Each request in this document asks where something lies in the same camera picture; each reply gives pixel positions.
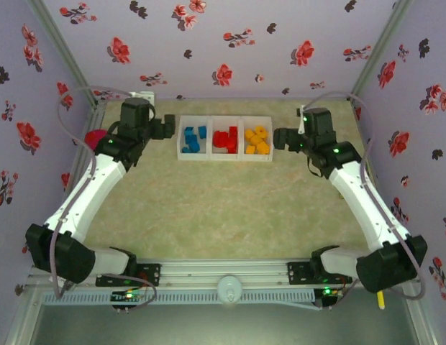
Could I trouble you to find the yogurt cup with pink lid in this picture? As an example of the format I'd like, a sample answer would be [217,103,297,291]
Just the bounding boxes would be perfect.
[83,129,109,152]

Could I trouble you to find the white plastic bin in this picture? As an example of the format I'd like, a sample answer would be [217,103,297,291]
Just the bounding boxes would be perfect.
[240,114,274,163]
[176,114,214,162]
[209,114,245,162]

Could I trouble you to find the circuit board with green light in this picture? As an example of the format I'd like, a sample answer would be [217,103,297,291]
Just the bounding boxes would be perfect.
[111,290,145,307]
[314,285,348,309]

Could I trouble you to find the white round knob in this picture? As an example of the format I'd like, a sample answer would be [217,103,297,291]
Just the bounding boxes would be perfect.
[216,274,244,307]

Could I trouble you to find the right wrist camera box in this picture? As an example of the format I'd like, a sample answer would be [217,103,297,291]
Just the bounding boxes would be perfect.
[296,106,307,136]

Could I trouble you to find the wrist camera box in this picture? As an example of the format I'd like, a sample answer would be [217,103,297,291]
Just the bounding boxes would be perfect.
[129,91,155,106]
[296,106,307,136]

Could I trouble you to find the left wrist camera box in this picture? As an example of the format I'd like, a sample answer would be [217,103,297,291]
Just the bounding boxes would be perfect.
[129,91,155,106]

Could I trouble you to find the grey right arm cable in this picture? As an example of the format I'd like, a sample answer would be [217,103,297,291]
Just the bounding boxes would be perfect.
[301,91,427,312]

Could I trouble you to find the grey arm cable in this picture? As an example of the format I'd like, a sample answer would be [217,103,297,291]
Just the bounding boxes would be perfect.
[301,91,427,312]
[50,85,137,300]

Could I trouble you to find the aluminium side rail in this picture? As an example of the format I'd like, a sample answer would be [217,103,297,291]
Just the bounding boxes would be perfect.
[63,100,109,202]

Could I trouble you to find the grey left arm cable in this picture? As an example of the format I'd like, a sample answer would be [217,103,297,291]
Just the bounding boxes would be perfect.
[50,85,137,300]

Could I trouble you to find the aluminium frame post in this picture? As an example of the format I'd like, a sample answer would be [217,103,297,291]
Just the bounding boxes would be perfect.
[347,0,414,105]
[27,0,101,106]

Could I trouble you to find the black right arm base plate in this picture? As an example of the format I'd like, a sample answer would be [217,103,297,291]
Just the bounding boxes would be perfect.
[286,261,353,288]

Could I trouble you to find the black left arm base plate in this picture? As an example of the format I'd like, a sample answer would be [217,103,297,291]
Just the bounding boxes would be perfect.
[95,263,162,288]

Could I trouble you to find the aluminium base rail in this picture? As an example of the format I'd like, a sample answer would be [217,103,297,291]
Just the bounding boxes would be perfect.
[28,257,422,289]

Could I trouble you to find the grey base cable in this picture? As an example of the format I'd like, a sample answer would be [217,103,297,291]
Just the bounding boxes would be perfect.
[99,272,158,314]

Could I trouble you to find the white slotted cable tray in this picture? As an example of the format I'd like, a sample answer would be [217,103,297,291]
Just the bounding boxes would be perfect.
[41,289,317,307]

